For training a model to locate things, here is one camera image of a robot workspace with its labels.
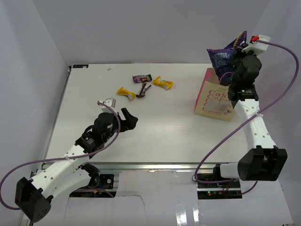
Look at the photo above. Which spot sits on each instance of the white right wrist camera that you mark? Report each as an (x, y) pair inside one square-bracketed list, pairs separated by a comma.
[(258, 45)]

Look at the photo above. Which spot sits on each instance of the purple candy bag small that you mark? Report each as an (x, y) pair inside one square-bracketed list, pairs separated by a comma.
[(142, 78)]

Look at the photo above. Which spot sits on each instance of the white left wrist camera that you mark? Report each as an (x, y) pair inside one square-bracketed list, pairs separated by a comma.
[(109, 102)]

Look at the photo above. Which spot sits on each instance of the large blue snack bag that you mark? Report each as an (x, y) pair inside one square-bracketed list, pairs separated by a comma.
[(220, 58)]

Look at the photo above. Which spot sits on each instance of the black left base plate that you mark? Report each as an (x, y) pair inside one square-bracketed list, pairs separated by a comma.
[(103, 181)]

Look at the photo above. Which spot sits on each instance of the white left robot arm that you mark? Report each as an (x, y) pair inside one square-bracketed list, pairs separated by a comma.
[(33, 196)]

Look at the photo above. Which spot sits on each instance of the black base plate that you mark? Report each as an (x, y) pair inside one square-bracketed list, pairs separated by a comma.
[(210, 177), (103, 181)]

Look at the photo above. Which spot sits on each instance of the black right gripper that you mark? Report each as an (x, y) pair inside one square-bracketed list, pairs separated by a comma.
[(238, 52)]

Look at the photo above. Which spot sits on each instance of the yellow candy bar left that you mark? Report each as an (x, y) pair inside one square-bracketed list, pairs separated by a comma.
[(124, 92)]

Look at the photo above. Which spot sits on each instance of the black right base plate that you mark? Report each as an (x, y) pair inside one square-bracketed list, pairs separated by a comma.
[(210, 177)]

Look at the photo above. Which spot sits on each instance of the brown candy wrapper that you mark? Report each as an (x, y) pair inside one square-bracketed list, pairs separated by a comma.
[(143, 90)]

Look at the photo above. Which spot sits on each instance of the yellow candy pack centre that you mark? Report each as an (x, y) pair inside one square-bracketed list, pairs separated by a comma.
[(162, 83)]

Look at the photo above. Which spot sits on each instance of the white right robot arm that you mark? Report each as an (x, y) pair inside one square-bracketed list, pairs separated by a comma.
[(263, 160)]

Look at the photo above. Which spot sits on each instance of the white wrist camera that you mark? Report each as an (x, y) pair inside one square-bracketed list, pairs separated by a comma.
[(258, 45), (109, 102)]

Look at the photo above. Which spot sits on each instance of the beige paper cakes bag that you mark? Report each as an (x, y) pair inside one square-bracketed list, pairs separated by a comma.
[(212, 100)]

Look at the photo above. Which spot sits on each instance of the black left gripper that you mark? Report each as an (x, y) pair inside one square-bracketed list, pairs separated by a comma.
[(129, 123)]

